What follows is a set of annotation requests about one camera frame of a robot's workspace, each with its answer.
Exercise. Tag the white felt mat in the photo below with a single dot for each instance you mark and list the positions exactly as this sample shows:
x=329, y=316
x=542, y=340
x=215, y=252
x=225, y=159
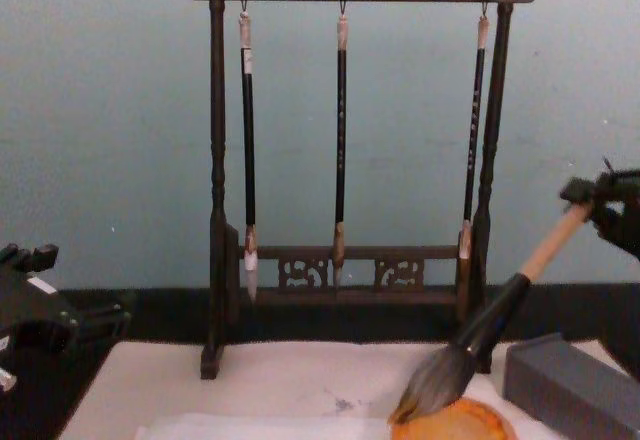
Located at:
x=280, y=380

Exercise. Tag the dark carved wooden brush rack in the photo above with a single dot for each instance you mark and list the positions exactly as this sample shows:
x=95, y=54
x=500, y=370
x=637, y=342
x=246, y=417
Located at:
x=217, y=160

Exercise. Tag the hanging brush with white label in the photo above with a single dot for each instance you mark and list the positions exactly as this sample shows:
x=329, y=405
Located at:
x=248, y=160

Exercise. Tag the white paper sheet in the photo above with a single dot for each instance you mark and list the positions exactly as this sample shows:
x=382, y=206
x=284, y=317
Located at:
x=260, y=427

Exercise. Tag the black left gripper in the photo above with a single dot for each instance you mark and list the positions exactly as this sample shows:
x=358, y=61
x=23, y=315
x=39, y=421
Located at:
x=35, y=317

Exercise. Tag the hanging brush with brown ferrule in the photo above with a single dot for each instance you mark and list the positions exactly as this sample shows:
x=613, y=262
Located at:
x=341, y=160

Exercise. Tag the orange round dish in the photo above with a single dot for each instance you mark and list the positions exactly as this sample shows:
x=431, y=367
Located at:
x=465, y=422

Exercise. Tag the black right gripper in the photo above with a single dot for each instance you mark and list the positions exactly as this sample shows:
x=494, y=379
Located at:
x=622, y=210

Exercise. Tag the thin hanging brush with inscription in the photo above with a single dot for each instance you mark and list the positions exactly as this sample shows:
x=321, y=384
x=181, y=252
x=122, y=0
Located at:
x=472, y=150

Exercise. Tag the grey rectangular block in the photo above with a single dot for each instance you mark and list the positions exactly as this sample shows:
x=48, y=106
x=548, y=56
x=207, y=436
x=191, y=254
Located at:
x=565, y=385

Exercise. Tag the black table cloth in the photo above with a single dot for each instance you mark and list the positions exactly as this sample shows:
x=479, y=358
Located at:
x=165, y=315

